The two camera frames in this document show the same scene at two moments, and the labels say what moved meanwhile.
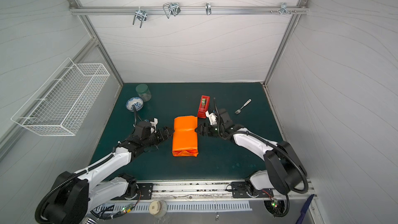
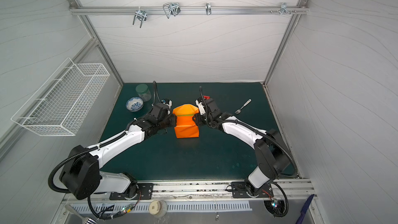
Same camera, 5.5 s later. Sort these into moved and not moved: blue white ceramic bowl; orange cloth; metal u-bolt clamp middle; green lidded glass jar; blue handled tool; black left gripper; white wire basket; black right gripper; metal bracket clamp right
Moved: black left gripper; black right gripper; orange cloth
Not moved: white wire basket; metal u-bolt clamp middle; blue handled tool; blue white ceramic bowl; green lidded glass jar; metal bracket clamp right
